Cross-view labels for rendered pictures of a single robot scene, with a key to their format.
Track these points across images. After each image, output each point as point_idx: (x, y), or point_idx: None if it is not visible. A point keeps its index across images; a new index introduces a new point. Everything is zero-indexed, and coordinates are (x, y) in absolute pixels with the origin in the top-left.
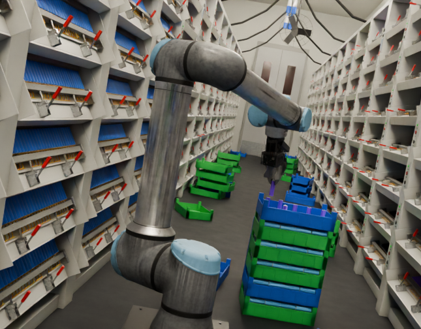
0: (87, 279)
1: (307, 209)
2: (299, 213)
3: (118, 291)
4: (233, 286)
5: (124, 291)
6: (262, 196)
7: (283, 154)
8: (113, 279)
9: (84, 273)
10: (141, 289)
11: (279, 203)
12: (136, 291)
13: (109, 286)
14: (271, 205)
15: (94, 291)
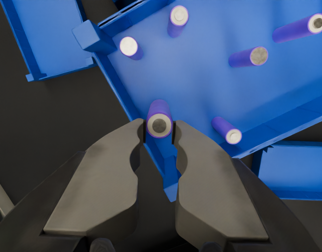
0: None
1: (301, 31)
2: (283, 137)
3: (37, 174)
4: (106, 15)
5: (40, 169)
6: (101, 44)
7: None
8: (3, 146)
9: None
10: (45, 147)
11: (178, 29)
12: (47, 157)
13: (22, 170)
14: (138, 13)
15: (25, 193)
